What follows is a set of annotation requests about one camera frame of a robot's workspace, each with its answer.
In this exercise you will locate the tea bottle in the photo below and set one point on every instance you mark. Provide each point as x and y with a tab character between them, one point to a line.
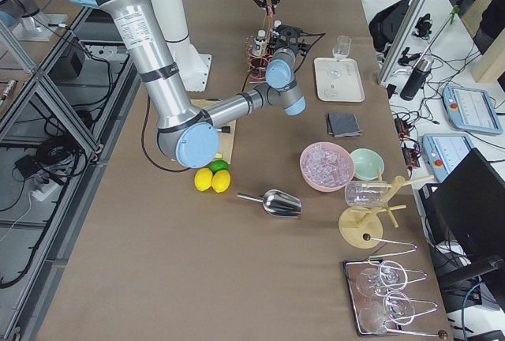
259	44
275	30

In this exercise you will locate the copper wire bottle basket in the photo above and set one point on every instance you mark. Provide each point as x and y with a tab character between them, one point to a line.
256	66

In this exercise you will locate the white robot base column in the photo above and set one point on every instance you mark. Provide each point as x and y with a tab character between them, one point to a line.
194	67

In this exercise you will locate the clear wine glass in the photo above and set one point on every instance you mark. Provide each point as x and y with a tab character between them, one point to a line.
340	50

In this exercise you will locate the cream serving tray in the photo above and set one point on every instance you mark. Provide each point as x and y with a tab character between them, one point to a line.
338	81

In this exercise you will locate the grey folded cloth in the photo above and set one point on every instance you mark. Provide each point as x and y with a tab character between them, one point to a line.
343	125

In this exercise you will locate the wooden cutting board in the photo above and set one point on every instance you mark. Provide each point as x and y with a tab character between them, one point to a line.
226	139

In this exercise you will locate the pink bowl with ice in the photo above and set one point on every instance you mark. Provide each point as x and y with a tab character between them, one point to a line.
326	166

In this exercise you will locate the black thermos bottle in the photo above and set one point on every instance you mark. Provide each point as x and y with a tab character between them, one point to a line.
417	78

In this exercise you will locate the green lime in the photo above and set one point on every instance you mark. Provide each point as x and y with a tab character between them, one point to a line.
218	165

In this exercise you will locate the green bowl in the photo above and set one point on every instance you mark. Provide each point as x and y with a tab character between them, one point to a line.
368	164

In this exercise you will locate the yellow lemon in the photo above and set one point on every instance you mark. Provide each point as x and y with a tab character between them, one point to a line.
203	179
221	181

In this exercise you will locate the metal ice scoop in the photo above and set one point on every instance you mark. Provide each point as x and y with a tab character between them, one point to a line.
277	203

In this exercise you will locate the glass tumbler on tree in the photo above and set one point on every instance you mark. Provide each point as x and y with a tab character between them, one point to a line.
365	194

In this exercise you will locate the wooden mug tree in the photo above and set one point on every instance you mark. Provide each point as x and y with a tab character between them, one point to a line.
361	227

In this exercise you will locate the upturned wine glass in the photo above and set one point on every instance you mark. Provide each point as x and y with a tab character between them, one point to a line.
395	310
380	279

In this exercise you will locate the aluminium frame post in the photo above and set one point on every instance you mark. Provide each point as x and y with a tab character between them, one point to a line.
406	27

